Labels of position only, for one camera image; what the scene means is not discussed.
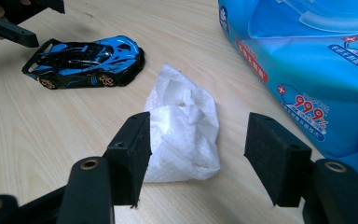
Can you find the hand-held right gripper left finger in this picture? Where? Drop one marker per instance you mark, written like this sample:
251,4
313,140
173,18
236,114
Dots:
130,155

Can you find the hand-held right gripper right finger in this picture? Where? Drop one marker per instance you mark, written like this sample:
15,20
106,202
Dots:
276,158

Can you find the blue toy car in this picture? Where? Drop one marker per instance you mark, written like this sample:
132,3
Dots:
84,62

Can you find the white wet wipe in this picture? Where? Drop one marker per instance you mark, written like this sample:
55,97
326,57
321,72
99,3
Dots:
183,137

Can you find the blue wet wipes pack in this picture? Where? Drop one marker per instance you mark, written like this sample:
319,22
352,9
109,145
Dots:
310,62

